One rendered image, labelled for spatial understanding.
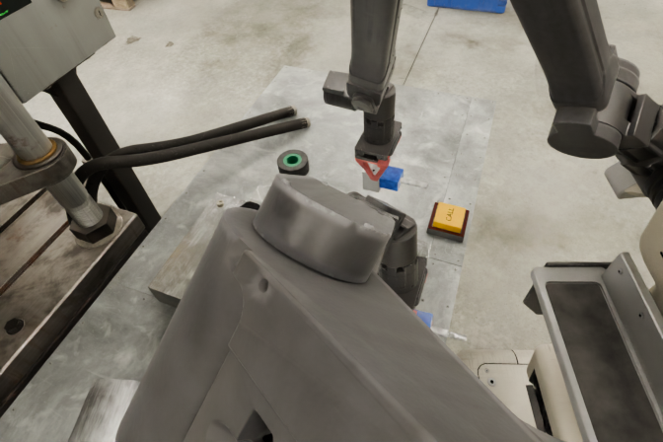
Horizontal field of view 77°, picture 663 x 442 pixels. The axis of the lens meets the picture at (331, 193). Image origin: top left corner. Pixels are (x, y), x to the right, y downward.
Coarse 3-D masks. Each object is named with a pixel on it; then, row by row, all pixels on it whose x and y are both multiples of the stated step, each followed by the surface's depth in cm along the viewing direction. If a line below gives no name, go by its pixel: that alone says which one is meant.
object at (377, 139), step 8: (368, 120) 76; (392, 120) 76; (368, 128) 76; (376, 128) 75; (384, 128) 75; (392, 128) 77; (400, 128) 81; (360, 136) 80; (368, 136) 78; (376, 136) 77; (384, 136) 77; (392, 136) 78; (360, 144) 79; (368, 144) 79; (376, 144) 78; (384, 144) 78; (392, 144) 78; (360, 152) 78; (368, 152) 77; (376, 152) 77; (384, 152) 77; (384, 160) 77
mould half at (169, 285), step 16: (256, 192) 87; (208, 208) 94; (224, 208) 94; (208, 224) 91; (192, 240) 89; (208, 240) 88; (176, 256) 86; (192, 256) 86; (160, 272) 84; (176, 272) 84; (192, 272) 83; (160, 288) 81; (176, 288) 81; (176, 304) 83
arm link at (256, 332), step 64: (256, 256) 10; (192, 320) 11; (256, 320) 9; (320, 320) 8; (384, 320) 10; (192, 384) 11; (256, 384) 9; (320, 384) 8; (384, 384) 7; (448, 384) 8
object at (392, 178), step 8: (376, 168) 86; (392, 168) 87; (400, 168) 87; (368, 176) 86; (384, 176) 86; (392, 176) 86; (400, 176) 86; (368, 184) 88; (376, 184) 87; (384, 184) 86; (392, 184) 86; (400, 184) 87; (408, 184) 86; (416, 184) 85; (424, 184) 84
